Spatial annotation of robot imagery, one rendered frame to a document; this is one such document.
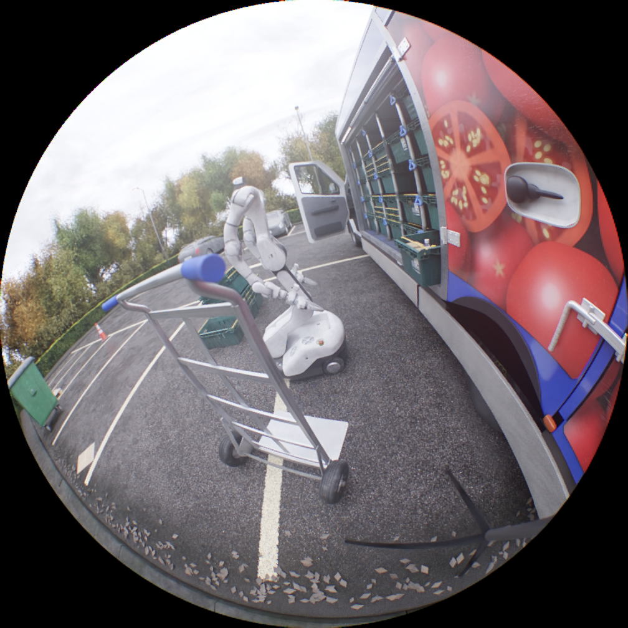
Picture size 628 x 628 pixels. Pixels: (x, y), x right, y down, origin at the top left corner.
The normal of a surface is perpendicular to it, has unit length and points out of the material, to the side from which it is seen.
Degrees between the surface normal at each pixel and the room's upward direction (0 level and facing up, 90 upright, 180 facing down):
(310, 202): 90
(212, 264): 90
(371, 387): 0
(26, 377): 94
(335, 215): 88
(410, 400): 0
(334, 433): 0
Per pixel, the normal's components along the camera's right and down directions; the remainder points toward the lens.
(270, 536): -0.25, -0.84
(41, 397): 0.98, -0.19
